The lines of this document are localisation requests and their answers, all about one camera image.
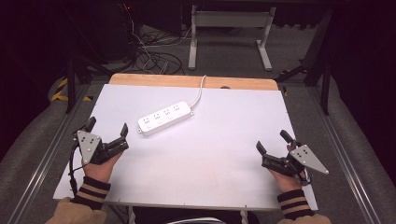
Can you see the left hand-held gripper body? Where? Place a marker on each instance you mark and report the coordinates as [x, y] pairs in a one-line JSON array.
[[93, 148]]

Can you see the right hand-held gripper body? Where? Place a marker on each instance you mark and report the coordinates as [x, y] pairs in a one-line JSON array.
[[295, 160]]

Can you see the person's left hand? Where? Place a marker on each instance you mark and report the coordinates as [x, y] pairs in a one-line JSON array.
[[101, 169]]

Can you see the person's right hand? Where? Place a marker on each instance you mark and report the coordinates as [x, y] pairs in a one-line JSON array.
[[286, 182]]

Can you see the white power strip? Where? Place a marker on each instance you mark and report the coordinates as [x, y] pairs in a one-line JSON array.
[[165, 118]]

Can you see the yellow black hazard tape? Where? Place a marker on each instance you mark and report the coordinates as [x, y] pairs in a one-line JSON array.
[[62, 91]]

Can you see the black metal stand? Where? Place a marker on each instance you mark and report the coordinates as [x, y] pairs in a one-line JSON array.
[[77, 74], [317, 59]]

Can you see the white board sheet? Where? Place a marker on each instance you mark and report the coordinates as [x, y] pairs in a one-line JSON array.
[[199, 161]]

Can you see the grey metal floor rail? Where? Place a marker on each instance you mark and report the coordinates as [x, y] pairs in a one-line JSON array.
[[345, 161], [43, 161]]

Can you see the white metal desk frame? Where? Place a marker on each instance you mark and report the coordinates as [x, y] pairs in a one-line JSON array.
[[230, 34]]

